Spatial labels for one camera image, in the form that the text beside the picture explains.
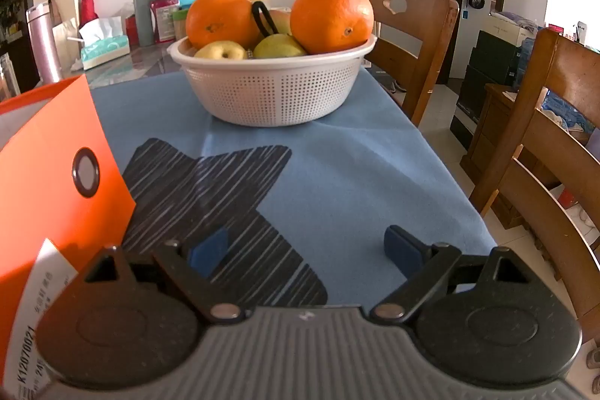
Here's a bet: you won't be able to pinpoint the wooden slatted chair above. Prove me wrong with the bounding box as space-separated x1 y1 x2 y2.
469 28 600 345

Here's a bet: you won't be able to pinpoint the beige paper bag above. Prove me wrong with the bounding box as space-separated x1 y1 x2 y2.
33 0 83 58

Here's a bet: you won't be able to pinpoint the yellow apple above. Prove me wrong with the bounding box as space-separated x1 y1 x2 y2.
194 41 247 60

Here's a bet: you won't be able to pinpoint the black hair tie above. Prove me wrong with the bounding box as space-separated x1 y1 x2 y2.
252 0 281 37

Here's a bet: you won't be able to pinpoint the orange cardboard box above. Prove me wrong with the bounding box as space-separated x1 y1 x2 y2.
0 74 137 400

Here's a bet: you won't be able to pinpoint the teal tissue box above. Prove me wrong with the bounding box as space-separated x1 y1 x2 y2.
79 16 131 70

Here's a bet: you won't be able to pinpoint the pink thermos bottle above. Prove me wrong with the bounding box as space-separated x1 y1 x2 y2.
25 3 64 84

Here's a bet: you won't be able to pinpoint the green lidded jar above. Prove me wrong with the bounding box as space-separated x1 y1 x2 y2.
172 9 189 40

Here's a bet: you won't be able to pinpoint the wooden chair with cutout back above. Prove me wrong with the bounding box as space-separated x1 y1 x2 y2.
357 0 460 128

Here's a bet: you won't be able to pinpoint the grey tall bottle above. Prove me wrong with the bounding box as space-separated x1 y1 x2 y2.
132 0 156 47

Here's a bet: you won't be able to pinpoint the black stacked boxes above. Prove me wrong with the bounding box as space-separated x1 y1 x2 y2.
450 30 526 148

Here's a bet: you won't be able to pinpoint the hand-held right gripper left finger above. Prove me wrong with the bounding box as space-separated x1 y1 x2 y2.
77 228 254 327

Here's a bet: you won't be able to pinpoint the large orange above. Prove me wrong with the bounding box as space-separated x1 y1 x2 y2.
289 0 375 55
186 0 261 50

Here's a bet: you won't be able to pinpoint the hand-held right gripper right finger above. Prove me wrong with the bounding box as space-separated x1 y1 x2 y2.
369 225 545 327

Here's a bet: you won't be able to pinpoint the blue patterned tablecloth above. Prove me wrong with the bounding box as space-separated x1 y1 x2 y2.
87 65 498 308

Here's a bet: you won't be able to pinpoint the low wooden cabinet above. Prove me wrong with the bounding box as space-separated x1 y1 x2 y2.
462 84 568 228

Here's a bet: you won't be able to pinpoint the red apple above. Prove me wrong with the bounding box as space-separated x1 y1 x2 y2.
267 6 294 36

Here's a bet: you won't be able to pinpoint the white plastic perforated basket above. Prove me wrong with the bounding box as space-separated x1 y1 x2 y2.
167 33 378 128

